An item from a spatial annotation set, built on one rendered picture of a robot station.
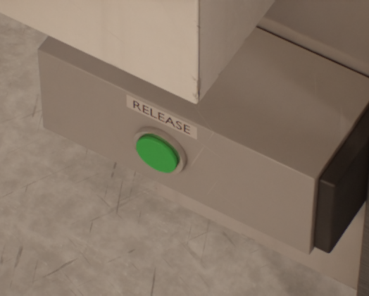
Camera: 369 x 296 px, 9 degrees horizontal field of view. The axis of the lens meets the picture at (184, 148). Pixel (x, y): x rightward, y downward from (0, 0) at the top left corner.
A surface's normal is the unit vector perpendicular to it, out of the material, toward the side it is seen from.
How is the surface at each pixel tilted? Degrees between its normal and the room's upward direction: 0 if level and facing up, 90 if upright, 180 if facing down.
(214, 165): 90
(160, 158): 90
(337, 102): 0
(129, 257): 0
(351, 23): 90
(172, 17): 90
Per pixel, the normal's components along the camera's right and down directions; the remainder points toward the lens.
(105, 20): -0.51, 0.69
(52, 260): 0.00, -0.60
